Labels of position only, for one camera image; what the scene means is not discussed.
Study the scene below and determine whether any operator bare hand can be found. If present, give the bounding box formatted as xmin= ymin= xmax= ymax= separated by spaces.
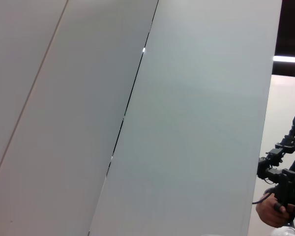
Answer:
xmin=255 ymin=194 xmax=293 ymax=229

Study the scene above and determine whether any black teleoperation handle rig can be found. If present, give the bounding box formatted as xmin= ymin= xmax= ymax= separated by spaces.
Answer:
xmin=251 ymin=96 xmax=295 ymax=223

